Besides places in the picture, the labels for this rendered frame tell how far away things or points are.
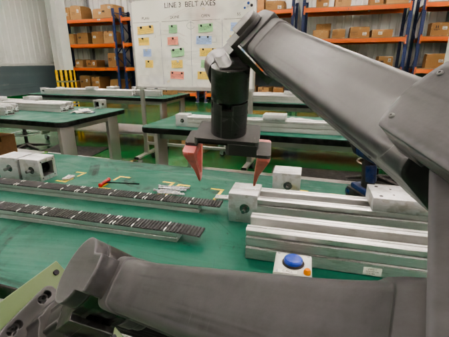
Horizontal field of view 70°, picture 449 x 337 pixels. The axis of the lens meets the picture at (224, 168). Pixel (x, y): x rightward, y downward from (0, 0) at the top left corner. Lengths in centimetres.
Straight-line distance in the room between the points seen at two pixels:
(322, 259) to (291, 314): 65
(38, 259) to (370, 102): 88
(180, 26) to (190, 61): 38
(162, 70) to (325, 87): 381
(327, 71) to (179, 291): 21
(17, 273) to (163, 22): 345
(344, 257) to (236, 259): 26
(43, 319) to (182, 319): 25
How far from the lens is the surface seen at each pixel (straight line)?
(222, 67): 47
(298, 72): 32
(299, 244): 81
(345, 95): 25
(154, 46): 409
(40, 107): 386
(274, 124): 235
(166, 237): 93
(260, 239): 82
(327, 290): 18
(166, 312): 27
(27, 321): 51
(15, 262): 99
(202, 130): 53
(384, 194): 100
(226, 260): 84
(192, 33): 389
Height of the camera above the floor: 125
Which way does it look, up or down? 18 degrees down
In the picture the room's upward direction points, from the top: straight up
